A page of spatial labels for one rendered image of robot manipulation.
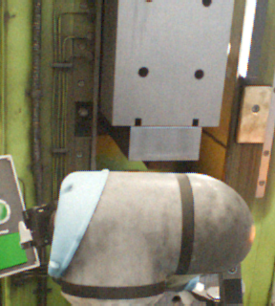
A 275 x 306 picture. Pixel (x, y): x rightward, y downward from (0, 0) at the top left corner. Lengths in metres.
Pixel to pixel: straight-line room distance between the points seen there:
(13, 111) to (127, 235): 1.03
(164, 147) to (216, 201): 0.93
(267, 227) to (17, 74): 0.94
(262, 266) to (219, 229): 1.40
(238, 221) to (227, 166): 1.16
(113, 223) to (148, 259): 0.05
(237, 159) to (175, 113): 0.35
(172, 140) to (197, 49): 0.24
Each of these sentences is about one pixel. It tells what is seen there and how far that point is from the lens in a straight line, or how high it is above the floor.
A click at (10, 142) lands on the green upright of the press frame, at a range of 1.60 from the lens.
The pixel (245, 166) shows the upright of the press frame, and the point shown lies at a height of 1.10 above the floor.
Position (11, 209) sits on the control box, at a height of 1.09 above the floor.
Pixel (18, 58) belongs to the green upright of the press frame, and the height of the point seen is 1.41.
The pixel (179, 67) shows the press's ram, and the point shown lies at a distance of 1.49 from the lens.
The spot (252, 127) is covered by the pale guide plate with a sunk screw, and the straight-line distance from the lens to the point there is 1.74.
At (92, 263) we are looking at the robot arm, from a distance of 0.59.
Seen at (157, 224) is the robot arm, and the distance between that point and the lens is 0.58.
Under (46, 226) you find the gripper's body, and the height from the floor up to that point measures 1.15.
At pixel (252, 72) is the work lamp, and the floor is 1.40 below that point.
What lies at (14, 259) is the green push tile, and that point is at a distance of 1.38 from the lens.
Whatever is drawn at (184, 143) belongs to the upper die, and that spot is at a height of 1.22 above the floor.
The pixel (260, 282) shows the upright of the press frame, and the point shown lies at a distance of 2.03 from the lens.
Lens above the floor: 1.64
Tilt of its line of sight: 21 degrees down
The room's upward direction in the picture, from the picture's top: 5 degrees clockwise
